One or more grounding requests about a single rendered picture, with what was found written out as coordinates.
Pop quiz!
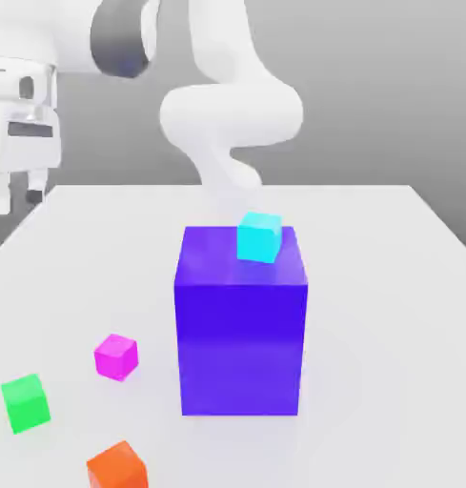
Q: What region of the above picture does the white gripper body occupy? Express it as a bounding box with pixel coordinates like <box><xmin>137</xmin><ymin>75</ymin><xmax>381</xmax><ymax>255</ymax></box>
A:
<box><xmin>0</xmin><ymin>111</ymin><xmax>63</xmax><ymax>176</ymax></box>

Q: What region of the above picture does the small magenta cube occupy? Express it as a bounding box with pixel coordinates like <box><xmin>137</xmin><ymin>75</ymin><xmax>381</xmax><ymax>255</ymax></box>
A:
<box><xmin>93</xmin><ymin>333</ymin><xmax>140</xmax><ymax>383</ymax></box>

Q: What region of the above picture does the small green cube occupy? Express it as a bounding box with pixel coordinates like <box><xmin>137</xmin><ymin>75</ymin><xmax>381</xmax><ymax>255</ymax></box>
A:
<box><xmin>0</xmin><ymin>373</ymin><xmax>52</xmax><ymax>436</ymax></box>

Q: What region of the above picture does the small cyan cube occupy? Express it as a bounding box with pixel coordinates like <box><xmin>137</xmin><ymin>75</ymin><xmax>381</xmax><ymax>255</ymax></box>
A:
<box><xmin>235</xmin><ymin>211</ymin><xmax>284</xmax><ymax>265</ymax></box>

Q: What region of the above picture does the small orange cube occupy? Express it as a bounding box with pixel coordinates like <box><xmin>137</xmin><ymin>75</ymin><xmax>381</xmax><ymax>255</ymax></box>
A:
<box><xmin>86</xmin><ymin>439</ymin><xmax>150</xmax><ymax>488</ymax></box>

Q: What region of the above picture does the large purple box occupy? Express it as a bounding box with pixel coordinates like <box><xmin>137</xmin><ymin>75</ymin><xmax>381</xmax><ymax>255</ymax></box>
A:
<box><xmin>173</xmin><ymin>225</ymin><xmax>309</xmax><ymax>417</ymax></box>

